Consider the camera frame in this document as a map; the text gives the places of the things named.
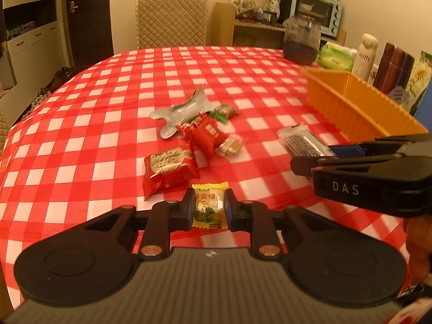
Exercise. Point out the white bottle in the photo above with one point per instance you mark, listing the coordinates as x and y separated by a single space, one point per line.
364 57

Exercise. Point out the dark door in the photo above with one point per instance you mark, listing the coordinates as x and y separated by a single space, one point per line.
89 17

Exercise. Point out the flower printed box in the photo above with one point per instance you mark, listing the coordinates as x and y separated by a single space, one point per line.
422 77

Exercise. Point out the red checked tablecloth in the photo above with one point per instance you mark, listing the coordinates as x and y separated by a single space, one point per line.
101 141

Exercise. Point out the small red snack packet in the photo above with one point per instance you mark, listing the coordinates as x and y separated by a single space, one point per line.
207 136
185 127

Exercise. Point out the dark glass cup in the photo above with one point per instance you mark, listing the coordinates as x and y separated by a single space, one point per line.
301 44

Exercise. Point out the green tissue pack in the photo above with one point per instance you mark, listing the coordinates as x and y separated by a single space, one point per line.
337 57

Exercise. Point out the light blue toaster oven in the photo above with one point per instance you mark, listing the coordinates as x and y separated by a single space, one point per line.
314 10

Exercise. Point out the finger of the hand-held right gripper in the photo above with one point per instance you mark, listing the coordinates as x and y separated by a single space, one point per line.
303 165
342 151

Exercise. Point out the clear wrapped candy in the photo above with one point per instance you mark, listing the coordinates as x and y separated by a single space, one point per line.
231 145

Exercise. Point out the large red snack packet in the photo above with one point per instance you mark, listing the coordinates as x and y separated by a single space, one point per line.
168 168

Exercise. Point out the person's right hand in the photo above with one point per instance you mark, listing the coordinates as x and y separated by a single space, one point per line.
420 246

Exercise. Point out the silver foil packet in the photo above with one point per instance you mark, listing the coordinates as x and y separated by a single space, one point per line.
179 113

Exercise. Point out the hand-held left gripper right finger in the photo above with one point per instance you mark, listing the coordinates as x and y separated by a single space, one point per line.
231 209

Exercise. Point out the wooden shelf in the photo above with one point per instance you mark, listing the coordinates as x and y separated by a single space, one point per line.
256 35

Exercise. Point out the orange lid snack jar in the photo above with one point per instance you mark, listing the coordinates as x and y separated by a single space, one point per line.
244 5

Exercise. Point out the cardboard box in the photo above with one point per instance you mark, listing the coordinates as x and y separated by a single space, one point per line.
224 23

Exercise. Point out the beige quilted chair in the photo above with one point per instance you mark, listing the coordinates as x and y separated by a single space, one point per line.
3 131
172 22

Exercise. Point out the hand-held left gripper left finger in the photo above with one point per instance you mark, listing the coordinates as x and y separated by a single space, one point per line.
186 209

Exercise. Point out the black striped snack packet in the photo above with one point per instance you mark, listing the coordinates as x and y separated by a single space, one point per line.
300 141

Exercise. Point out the orange plastic bin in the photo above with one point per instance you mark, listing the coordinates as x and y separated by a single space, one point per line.
351 108

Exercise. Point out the dark shoe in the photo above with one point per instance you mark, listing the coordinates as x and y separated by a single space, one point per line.
40 97
64 73

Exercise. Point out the green snack bag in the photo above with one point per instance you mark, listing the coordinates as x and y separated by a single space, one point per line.
272 5

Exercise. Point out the white drawer cabinet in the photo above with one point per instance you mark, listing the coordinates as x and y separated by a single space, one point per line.
33 44

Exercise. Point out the green candy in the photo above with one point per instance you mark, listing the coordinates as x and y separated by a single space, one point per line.
222 112

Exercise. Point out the yellow candy packet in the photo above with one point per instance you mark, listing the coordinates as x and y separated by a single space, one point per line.
209 206

